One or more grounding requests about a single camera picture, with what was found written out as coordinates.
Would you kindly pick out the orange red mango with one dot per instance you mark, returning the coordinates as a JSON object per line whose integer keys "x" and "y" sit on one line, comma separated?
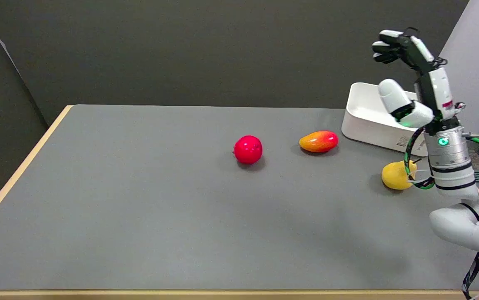
{"x": 318, "y": 141}

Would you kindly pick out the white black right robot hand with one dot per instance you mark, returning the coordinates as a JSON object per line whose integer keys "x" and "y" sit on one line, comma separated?
{"x": 431, "y": 85}

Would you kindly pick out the red pomegranate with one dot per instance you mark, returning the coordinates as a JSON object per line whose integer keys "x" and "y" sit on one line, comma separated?
{"x": 248, "y": 149}

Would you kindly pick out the white plastic bin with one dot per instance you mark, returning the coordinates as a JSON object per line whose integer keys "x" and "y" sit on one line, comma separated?
{"x": 368, "y": 121}

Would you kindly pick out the yellow lemon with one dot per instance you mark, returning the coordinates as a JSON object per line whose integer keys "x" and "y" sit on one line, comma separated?
{"x": 395, "y": 175}

